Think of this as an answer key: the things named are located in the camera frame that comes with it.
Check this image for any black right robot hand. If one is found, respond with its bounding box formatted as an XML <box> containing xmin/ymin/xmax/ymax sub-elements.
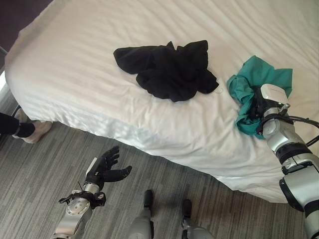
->
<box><xmin>250</xmin><ymin>84</ymin><xmax>290</xmax><ymax>120</ymax></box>

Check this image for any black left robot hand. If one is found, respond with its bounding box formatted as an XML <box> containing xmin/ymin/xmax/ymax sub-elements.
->
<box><xmin>85</xmin><ymin>145</ymin><xmax>133</xmax><ymax>190</ymax></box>

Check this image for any teal green garment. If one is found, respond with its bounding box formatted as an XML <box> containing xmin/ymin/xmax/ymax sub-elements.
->
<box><xmin>226</xmin><ymin>55</ymin><xmax>293</xmax><ymax>139</ymax></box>

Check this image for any white bed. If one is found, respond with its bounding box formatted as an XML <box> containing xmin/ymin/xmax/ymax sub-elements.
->
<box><xmin>4</xmin><ymin>0</ymin><xmax>319</xmax><ymax>204</ymax></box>

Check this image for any silver left robot leg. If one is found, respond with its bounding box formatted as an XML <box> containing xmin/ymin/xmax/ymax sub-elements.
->
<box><xmin>130</xmin><ymin>189</ymin><xmax>155</xmax><ymax>239</ymax></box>

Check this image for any silver robot leg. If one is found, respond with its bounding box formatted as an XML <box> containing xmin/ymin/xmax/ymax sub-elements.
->
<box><xmin>130</xmin><ymin>189</ymin><xmax>155</xmax><ymax>239</ymax></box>
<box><xmin>180</xmin><ymin>199</ymin><xmax>212</xmax><ymax>239</ymax></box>

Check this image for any black garment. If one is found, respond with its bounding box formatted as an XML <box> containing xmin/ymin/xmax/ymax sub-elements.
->
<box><xmin>113</xmin><ymin>39</ymin><xmax>220</xmax><ymax>103</ymax></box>

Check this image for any silver right robot leg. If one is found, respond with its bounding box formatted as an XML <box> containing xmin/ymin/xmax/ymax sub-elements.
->
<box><xmin>180</xmin><ymin>199</ymin><xmax>212</xmax><ymax>239</ymax></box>

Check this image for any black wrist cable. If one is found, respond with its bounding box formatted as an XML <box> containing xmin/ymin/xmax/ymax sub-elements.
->
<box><xmin>281</xmin><ymin>109</ymin><xmax>319</xmax><ymax>147</ymax></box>

